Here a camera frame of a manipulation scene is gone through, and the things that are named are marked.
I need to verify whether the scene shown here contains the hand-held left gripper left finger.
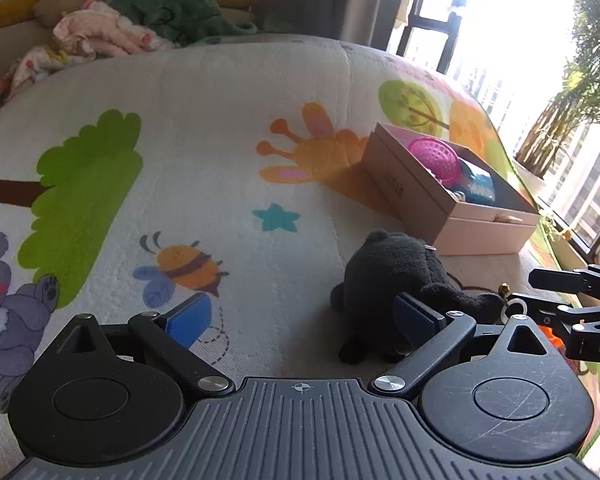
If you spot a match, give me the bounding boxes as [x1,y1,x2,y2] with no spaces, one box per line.
[44,292,237,399]

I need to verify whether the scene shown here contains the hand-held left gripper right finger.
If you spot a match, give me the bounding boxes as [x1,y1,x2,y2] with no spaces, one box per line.
[369,293,562,397]

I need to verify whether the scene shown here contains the green blanket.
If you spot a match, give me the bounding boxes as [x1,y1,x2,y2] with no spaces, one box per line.
[107,0,259,46]

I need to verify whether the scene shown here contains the tall green palm plant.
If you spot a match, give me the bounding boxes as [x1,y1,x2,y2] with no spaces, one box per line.
[515,0,600,177]

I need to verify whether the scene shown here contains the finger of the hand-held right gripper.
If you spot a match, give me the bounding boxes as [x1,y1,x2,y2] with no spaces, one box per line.
[505,292,588,333]
[527,263,600,307]

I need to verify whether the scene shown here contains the dark curtain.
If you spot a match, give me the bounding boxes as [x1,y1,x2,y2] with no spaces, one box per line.
[330,0,417,54]

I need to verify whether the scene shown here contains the small potted plant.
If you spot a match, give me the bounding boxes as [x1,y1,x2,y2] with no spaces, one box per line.
[539,212,577,257]

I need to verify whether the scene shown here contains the pink crumpled clothes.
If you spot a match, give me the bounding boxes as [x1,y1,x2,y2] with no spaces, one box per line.
[52,0,182,59]

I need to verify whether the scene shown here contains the black plush toy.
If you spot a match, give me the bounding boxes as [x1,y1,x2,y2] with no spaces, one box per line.
[330,229,528,365]

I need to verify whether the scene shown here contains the white flower pot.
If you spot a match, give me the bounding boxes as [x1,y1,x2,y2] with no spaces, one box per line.
[512,157,549,197]

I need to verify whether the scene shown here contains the cartoon animal play mat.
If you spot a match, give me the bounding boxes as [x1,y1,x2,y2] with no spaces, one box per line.
[0,34,600,461]

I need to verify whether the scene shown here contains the floral white cloth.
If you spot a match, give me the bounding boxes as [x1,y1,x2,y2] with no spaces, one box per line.
[0,45,97,107]

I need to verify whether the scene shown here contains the black window frame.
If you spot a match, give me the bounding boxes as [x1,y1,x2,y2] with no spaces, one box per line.
[396,0,467,77]

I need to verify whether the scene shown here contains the orange plastic toy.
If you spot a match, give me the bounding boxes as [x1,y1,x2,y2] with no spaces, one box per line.
[539,324,571,351]

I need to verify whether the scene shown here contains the pink mesh ball toy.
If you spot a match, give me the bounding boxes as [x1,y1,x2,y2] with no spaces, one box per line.
[407,137,465,189]

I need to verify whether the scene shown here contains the pink cardboard box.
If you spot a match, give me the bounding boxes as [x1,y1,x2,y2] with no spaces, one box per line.
[362,122,541,257]

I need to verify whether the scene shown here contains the blue tissue packet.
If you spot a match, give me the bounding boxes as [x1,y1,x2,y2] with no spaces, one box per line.
[450,157,496,206]

